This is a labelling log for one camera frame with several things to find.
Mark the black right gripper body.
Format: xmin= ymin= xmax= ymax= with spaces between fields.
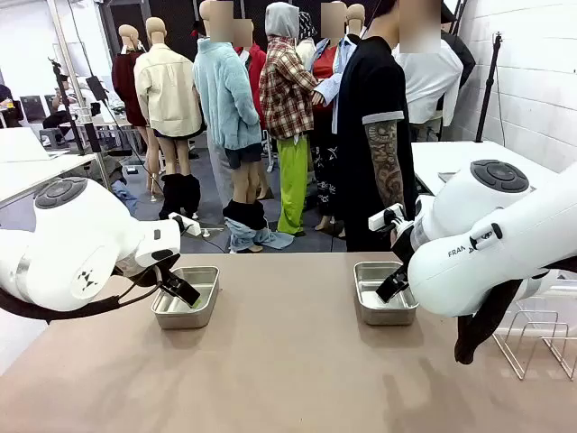
xmin=389 ymin=218 xmax=416 ymax=272

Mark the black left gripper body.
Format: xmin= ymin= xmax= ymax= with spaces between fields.
xmin=114 ymin=253 xmax=182 ymax=288

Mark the rectangular stainless steel container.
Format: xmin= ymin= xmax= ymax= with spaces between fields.
xmin=151 ymin=265 xmax=221 ymax=330
xmin=353 ymin=261 xmax=420 ymax=327

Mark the tattooed right forearm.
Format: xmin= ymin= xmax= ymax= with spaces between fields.
xmin=372 ymin=152 xmax=407 ymax=214

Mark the blue denim cloth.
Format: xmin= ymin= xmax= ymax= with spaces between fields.
xmin=111 ymin=180 xmax=139 ymax=217

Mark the white side table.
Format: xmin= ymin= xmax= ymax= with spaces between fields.
xmin=409 ymin=140 xmax=564 ymax=199

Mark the person in black t-shirt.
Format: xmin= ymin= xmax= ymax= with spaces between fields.
xmin=335 ymin=0 xmax=409 ymax=253

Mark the white desk with papers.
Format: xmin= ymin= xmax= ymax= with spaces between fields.
xmin=0 ymin=127 xmax=98 ymax=209

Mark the mannequin in white shirt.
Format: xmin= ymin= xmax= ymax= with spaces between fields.
xmin=391 ymin=39 xmax=465 ymax=128

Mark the black tripod with clamp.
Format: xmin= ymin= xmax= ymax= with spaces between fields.
xmin=47 ymin=56 xmax=87 ymax=157

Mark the mannequin in blue shirt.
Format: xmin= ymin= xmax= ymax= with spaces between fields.
xmin=310 ymin=2 xmax=357 ymax=235

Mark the mannequin in cream jacket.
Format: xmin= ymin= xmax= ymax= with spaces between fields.
xmin=133 ymin=16 xmax=204 ymax=222

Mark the seated person in white shirt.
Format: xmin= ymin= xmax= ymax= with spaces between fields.
xmin=41 ymin=75 xmax=83 ymax=133

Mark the black device on stand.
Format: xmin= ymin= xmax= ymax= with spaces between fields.
xmin=85 ymin=75 xmax=110 ymax=102

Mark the mannequin in maroon dress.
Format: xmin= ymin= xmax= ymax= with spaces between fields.
xmin=111 ymin=24 xmax=151 ymax=190

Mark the mannequin in plaid shirt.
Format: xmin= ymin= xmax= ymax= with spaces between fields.
xmin=259 ymin=2 xmax=319 ymax=238

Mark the mannequin in light blue fleece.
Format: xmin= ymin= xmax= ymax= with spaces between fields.
xmin=193 ymin=0 xmax=271 ymax=253

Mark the mannequin in black jacket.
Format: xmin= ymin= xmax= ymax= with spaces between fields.
xmin=441 ymin=2 xmax=477 ymax=128

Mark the seated person in dark shirt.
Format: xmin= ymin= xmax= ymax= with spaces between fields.
xmin=0 ymin=83 xmax=24 ymax=130

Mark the mannequin in black coat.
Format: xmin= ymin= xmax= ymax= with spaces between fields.
xmin=345 ymin=3 xmax=367 ymax=40

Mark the mannequin in red jacket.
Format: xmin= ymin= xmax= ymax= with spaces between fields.
xmin=234 ymin=20 xmax=269 ymax=132

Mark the mannequin with bucket hat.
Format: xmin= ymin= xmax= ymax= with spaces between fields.
xmin=295 ymin=11 xmax=319 ymax=73

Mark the slanted silver metal pole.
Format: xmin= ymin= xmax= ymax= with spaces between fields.
xmin=47 ymin=0 xmax=114 ymax=193

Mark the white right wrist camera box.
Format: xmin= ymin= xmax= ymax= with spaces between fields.
xmin=368 ymin=203 xmax=406 ymax=233

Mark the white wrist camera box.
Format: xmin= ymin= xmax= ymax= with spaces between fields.
xmin=368 ymin=203 xmax=406 ymax=233
xmin=169 ymin=215 xmax=202 ymax=238

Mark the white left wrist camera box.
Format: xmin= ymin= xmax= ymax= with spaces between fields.
xmin=169 ymin=215 xmax=202 ymax=238

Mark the left arm dark cable sleeve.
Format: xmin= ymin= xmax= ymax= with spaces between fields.
xmin=0 ymin=265 xmax=160 ymax=323

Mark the metal wire lid rack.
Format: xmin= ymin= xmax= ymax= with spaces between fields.
xmin=490 ymin=299 xmax=577 ymax=382

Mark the black stand by white wall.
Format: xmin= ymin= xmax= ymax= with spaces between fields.
xmin=474 ymin=31 xmax=504 ymax=143

